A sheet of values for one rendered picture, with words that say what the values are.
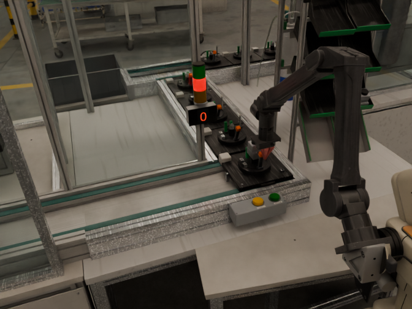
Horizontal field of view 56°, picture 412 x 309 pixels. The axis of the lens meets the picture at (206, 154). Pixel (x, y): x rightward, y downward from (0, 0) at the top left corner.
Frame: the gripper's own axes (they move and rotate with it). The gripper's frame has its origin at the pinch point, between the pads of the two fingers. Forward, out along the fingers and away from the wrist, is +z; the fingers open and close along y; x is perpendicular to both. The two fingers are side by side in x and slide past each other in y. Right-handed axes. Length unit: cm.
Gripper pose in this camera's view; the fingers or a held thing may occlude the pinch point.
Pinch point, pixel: (264, 157)
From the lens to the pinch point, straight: 154.2
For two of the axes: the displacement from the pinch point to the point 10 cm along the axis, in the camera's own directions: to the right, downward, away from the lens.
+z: 0.4, 8.4, 5.4
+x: 3.3, 5.0, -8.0
